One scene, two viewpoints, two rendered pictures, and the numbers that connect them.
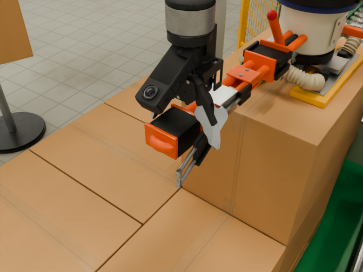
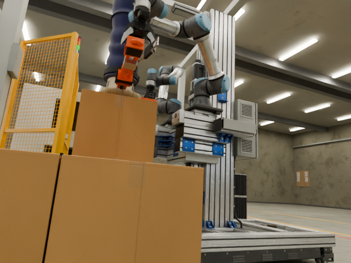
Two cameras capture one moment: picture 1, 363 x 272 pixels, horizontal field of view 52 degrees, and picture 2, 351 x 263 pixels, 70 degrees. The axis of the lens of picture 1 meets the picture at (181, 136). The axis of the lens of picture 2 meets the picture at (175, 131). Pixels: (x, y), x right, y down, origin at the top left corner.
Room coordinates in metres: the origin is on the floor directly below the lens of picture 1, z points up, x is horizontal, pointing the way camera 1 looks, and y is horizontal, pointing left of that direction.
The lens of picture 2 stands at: (-0.17, 0.73, 0.47)
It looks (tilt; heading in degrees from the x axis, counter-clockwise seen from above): 13 degrees up; 304
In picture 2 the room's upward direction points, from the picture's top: 4 degrees clockwise
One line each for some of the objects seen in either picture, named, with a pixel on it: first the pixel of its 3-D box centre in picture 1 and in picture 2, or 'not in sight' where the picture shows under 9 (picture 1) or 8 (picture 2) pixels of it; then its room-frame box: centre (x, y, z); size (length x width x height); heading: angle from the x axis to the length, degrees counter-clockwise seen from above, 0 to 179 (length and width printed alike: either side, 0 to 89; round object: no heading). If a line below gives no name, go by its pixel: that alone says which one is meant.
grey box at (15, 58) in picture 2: not in sight; (15, 61); (2.45, -0.29, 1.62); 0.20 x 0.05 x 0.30; 143
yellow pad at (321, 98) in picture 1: (331, 69); not in sight; (0.95, -0.44, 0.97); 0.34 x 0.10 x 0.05; 142
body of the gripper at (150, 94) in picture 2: not in sight; (150, 93); (1.06, -0.73, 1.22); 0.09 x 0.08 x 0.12; 143
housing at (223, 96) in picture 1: (216, 101); (130, 62); (0.65, -0.07, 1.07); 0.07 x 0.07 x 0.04; 52
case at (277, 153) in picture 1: (281, 120); (111, 141); (1.00, -0.34, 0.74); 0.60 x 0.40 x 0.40; 142
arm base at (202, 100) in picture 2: not in sight; (201, 103); (0.63, -0.80, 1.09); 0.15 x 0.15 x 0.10
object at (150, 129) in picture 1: (174, 130); (133, 47); (0.54, 0.01, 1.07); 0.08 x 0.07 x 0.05; 142
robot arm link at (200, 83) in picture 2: not in sight; (202, 88); (0.62, -0.80, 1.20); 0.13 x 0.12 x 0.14; 176
